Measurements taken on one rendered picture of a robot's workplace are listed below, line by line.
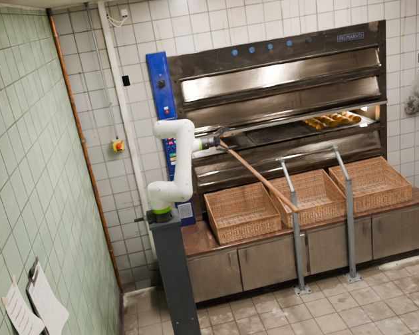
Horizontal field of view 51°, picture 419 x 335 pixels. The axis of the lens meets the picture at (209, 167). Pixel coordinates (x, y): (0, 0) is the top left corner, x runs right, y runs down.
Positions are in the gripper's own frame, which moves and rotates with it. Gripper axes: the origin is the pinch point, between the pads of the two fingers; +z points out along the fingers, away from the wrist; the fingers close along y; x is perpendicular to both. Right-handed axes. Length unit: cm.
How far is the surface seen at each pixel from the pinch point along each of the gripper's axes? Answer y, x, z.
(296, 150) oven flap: 42, -56, 69
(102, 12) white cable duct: -102, -55, -77
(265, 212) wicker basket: 89, -42, 28
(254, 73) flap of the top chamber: -36, -57, 37
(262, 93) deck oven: -18, -55, 42
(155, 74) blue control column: -50, -53, -46
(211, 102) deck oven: -18, -56, -4
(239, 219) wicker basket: 90, -39, 3
